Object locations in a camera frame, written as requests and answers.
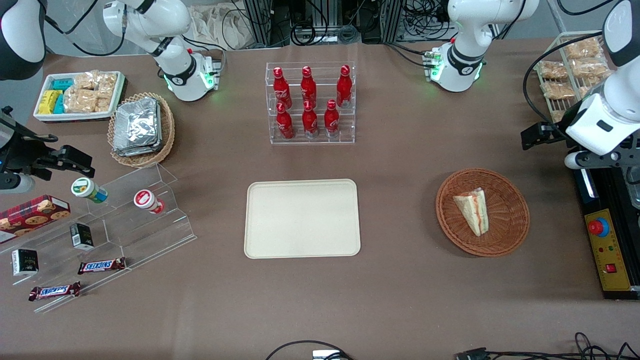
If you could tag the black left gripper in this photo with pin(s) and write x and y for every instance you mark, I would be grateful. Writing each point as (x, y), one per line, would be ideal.
(553, 132)

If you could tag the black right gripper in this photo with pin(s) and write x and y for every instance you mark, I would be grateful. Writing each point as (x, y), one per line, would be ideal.
(22, 150)

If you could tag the triangular sandwich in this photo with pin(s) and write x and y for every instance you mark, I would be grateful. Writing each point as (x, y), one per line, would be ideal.
(472, 210)

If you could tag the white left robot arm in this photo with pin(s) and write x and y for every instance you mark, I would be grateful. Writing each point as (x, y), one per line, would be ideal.
(462, 65)

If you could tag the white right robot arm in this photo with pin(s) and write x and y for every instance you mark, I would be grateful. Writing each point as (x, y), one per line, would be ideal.
(185, 75)

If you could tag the white rectangular snack tray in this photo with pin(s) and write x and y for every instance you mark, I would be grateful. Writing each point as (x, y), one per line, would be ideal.
(75, 116)

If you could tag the brown wicker basket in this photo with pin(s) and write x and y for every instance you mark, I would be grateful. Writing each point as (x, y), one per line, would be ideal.
(505, 220)

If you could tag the light wicker basket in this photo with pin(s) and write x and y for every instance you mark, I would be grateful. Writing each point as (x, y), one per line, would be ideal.
(167, 125)

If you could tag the beige plastic tray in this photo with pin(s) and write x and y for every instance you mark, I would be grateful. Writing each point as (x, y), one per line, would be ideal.
(300, 220)

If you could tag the green lid yogurt cup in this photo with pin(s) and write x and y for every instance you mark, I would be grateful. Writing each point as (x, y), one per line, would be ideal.
(85, 188)

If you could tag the clear bag of beige pastry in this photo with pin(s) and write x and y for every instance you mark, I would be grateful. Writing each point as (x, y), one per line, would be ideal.
(582, 49)
(590, 84)
(557, 91)
(552, 70)
(590, 66)

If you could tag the teal snack packet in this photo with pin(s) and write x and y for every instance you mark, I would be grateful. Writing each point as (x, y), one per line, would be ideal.
(62, 84)
(59, 105)

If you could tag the red tartan cookie box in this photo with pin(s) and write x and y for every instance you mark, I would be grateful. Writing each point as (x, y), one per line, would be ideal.
(35, 215)

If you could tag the yellow snack packet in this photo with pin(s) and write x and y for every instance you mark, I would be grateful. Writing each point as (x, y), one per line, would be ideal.
(49, 101)

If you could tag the clear bag of rice crackers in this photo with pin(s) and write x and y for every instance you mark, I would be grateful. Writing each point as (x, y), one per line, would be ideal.
(80, 101)
(86, 80)
(108, 83)
(103, 104)

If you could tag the small black carton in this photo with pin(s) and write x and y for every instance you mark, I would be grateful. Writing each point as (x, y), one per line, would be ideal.
(81, 236)
(25, 262)

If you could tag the silver foil pouch stack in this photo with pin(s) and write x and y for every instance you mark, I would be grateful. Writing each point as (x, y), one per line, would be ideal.
(137, 127)

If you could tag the red lid yogurt cup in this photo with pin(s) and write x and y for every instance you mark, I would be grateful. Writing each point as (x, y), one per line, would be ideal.
(145, 199)

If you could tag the red emergency stop button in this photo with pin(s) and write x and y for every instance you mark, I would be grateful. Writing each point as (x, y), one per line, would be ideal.
(597, 227)

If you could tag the Snickers chocolate bar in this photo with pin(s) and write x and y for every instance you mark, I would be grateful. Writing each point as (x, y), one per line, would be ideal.
(54, 291)
(101, 265)

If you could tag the clear acrylic stepped display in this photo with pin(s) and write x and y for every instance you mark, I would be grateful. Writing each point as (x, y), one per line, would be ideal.
(150, 232)

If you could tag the black and yellow control box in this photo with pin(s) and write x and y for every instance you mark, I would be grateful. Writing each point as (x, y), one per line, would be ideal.
(607, 250)

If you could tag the red cola bottle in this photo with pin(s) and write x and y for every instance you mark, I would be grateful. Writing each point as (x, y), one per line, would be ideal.
(281, 89)
(308, 86)
(285, 124)
(344, 86)
(331, 120)
(310, 121)

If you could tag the beige crumpled cloth bag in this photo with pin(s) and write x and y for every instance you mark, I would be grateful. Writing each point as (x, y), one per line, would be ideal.
(220, 25)

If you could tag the clear acrylic bottle rack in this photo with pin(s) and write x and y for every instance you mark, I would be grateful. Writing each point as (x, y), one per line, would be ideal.
(320, 142)

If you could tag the aluminium frame with equipment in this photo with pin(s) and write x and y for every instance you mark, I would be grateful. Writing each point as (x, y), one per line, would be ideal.
(325, 20)

